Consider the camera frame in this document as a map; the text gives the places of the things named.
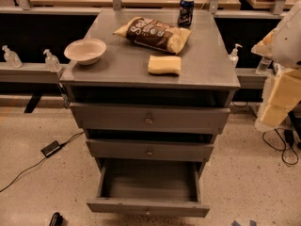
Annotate brown chip bag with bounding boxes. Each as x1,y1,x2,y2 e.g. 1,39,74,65
114,17,191,55

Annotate clear pump bottle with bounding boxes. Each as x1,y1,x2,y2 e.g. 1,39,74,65
229,43,242,67
43,49,62,73
2,45,23,68

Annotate black object on floor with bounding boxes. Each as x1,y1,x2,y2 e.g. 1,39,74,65
49,212,63,226

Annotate clear water bottle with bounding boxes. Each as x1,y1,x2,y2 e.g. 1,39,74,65
255,56,272,74

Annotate left clear pump bottle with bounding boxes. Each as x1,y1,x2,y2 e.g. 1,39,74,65
2,45,23,68

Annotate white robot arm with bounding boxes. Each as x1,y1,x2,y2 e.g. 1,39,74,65
251,1,301,132

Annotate black power adapter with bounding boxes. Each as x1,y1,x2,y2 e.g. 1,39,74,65
40,141,60,157

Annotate black cable loop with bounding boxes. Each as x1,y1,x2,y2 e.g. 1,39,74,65
261,127,300,167

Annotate white bowl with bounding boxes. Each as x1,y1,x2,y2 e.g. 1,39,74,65
64,39,106,65

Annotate black adapter cable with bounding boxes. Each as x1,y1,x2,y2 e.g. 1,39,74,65
0,131,85,193

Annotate right clear pump bottle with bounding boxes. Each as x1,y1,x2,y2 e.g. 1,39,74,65
229,43,242,67

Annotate grey bottom drawer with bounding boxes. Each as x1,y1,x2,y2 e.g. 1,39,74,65
87,159,210,218

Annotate grey drawer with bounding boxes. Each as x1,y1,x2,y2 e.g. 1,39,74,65
87,139,214,162
87,159,210,218
71,103,230,135

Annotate grey top drawer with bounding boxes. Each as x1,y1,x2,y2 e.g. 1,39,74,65
71,103,230,135

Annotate grey middle drawer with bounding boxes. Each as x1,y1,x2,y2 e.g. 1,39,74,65
87,139,214,162

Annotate grey wooden drawer cabinet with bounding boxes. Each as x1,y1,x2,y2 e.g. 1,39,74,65
59,8,242,171

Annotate yellow sponge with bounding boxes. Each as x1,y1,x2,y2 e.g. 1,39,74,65
148,56,182,75

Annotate blue soda can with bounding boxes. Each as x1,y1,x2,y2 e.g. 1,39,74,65
177,0,195,27

